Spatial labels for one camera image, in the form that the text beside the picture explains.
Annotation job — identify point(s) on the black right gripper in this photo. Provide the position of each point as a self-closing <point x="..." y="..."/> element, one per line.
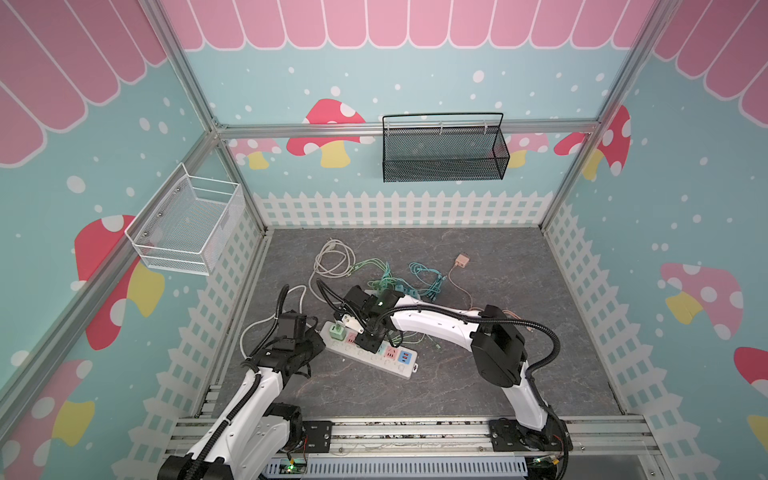
<point x="365" y="335"/>

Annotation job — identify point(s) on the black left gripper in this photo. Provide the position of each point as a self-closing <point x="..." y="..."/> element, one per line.
<point x="317" y="343"/>

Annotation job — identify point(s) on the green plug adapter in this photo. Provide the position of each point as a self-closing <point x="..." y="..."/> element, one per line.
<point x="337" y="332"/>

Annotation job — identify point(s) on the pink plug adapter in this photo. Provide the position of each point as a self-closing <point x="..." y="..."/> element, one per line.
<point x="460" y="262"/>

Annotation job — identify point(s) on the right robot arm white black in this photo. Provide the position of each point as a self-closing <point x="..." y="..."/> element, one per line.
<point x="507" y="351"/>

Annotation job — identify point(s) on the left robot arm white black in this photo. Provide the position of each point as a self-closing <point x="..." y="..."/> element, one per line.
<point x="255" y="426"/>

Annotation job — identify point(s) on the grey slotted cable duct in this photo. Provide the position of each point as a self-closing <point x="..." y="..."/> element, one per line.
<point x="505" y="467"/>

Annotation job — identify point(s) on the white wire mesh basket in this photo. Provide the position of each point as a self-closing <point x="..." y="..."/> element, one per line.
<point x="187" y="224"/>

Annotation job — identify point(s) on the black wire mesh basket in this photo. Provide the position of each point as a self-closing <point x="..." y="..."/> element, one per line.
<point x="441" y="147"/>

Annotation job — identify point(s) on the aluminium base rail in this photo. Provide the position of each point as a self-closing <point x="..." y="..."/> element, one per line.
<point x="443" y="436"/>

